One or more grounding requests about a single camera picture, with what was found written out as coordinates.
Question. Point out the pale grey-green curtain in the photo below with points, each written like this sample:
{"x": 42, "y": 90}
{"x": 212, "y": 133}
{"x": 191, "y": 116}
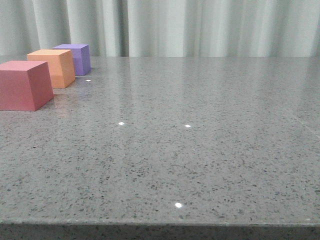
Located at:
{"x": 164, "y": 28}

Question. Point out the purple foam cube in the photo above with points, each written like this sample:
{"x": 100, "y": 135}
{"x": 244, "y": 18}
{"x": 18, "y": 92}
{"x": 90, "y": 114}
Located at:
{"x": 80, "y": 55}

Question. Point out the orange foam cube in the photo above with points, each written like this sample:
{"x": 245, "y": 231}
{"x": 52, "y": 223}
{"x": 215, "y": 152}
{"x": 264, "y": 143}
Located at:
{"x": 60, "y": 65}

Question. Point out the pink foam cube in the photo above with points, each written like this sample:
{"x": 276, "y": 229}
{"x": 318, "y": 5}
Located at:
{"x": 24, "y": 85}

